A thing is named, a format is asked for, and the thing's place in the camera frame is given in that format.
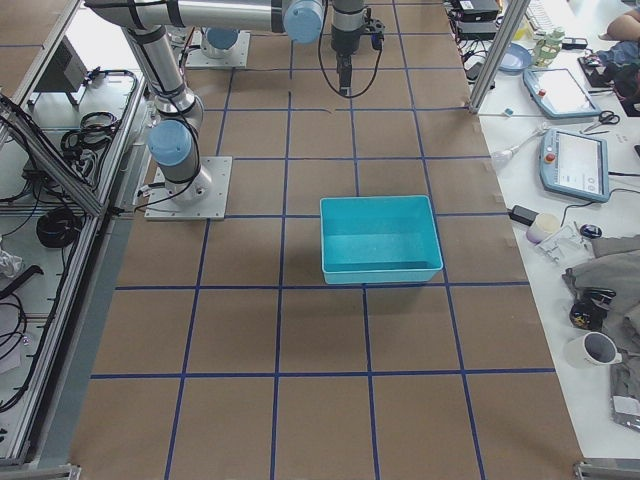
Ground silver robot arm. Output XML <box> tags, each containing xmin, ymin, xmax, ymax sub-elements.
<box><xmin>85</xmin><ymin>1</ymin><xmax>375</xmax><ymax>103</ymax></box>
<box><xmin>123</xmin><ymin>26</ymin><xmax>211</xmax><ymax>205</ymax></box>

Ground black power adapter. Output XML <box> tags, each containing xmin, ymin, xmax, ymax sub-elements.
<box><xmin>508</xmin><ymin>205</ymin><xmax>539</xmax><ymax>227</ymax></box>

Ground light blue plastic bin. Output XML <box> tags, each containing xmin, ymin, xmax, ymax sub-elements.
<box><xmin>320</xmin><ymin>195</ymin><xmax>443</xmax><ymax>284</ymax></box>

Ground blue plate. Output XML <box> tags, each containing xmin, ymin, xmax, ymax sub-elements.
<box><xmin>498</xmin><ymin>43</ymin><xmax>532</xmax><ymax>75</ymax></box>

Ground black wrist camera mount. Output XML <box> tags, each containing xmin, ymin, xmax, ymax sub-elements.
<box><xmin>364</xmin><ymin>16</ymin><xmax>386</xmax><ymax>52</ymax></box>

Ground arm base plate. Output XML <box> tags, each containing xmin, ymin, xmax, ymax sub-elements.
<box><xmin>144</xmin><ymin>156</ymin><xmax>232</xmax><ymax>221</ymax></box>
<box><xmin>186</xmin><ymin>29</ymin><xmax>250</xmax><ymax>70</ymax></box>

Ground white mug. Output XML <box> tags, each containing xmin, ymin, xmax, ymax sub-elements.
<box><xmin>563</xmin><ymin>332</ymin><xmax>622</xmax><ymax>369</ymax></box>

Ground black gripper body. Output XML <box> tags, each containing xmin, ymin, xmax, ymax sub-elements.
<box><xmin>336</xmin><ymin>53</ymin><xmax>352</xmax><ymax>88</ymax></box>

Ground teach pendant far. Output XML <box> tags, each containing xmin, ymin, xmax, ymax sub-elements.
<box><xmin>522</xmin><ymin>68</ymin><xmax>601</xmax><ymax>119</ymax></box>

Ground teach pendant near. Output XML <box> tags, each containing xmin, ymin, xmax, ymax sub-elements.
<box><xmin>539</xmin><ymin>129</ymin><xmax>610</xmax><ymax>203</ymax></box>

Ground aluminium frame post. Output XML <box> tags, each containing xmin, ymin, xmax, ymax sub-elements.
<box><xmin>468</xmin><ymin>0</ymin><xmax>530</xmax><ymax>114</ymax></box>

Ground teach pendant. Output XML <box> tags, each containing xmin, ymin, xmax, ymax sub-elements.
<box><xmin>539</xmin><ymin>129</ymin><xmax>610</xmax><ymax>203</ymax></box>
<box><xmin>522</xmin><ymin>68</ymin><xmax>601</xmax><ymax>119</ymax></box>

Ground grey cloth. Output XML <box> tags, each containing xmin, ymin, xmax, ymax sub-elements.
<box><xmin>562</xmin><ymin>236</ymin><xmax>639</xmax><ymax>356</ymax></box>

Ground black scissors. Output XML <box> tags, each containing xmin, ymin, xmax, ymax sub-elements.
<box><xmin>580</xmin><ymin>110</ymin><xmax>620</xmax><ymax>134</ymax></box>

